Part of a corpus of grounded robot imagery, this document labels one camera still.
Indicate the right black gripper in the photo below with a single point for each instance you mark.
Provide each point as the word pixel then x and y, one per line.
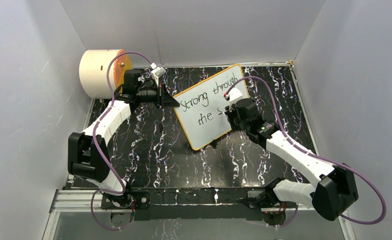
pixel 230 115

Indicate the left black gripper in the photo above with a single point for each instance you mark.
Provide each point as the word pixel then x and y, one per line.
pixel 164 100

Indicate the yellow framed whiteboard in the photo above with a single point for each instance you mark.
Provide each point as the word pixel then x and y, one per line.
pixel 201 107

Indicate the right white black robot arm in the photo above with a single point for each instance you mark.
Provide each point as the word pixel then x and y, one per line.
pixel 330 190

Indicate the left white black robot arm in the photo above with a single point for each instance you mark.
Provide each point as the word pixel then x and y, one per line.
pixel 88 157

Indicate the cream cylindrical drum orange face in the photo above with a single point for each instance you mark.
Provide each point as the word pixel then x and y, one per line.
pixel 93 71

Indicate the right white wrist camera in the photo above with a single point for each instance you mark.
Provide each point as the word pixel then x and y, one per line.
pixel 233 96

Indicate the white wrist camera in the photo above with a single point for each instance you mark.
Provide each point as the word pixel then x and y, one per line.
pixel 233 96
pixel 156 71

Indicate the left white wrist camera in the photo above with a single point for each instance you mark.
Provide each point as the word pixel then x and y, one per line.
pixel 156 71

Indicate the aluminium front frame rail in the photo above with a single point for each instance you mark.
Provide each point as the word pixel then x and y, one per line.
pixel 185 213

